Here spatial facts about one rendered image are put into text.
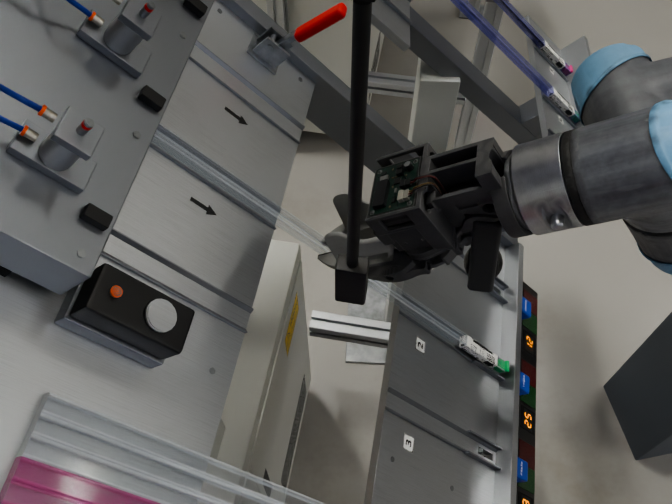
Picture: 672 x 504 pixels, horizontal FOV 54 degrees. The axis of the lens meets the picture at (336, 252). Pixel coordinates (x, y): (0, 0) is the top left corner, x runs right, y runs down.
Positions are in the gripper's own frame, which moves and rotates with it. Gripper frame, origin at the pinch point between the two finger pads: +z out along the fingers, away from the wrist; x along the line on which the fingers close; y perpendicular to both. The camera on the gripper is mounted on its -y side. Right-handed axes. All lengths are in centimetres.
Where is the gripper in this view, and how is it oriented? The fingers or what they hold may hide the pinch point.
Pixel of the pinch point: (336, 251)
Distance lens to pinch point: 65.5
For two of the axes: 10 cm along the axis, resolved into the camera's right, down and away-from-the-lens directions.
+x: -1.8, 8.3, -5.4
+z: -8.1, 1.9, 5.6
